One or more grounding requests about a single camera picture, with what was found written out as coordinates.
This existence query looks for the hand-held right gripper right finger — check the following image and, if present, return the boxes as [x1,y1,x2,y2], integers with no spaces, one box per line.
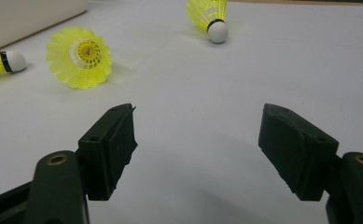
[258,103,340,202]

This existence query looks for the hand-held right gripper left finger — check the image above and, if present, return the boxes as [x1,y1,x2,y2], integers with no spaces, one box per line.
[77,103,138,201]

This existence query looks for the yellow plastic shuttlecock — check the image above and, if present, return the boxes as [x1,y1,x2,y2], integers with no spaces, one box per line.
[46,26,114,91]
[0,49,27,82]
[186,0,230,44]

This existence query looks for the cream plastic storage bin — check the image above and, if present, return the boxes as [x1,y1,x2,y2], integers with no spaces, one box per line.
[0,0,89,51]

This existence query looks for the white paper sheet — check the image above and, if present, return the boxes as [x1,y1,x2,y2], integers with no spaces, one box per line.
[0,0,363,224]

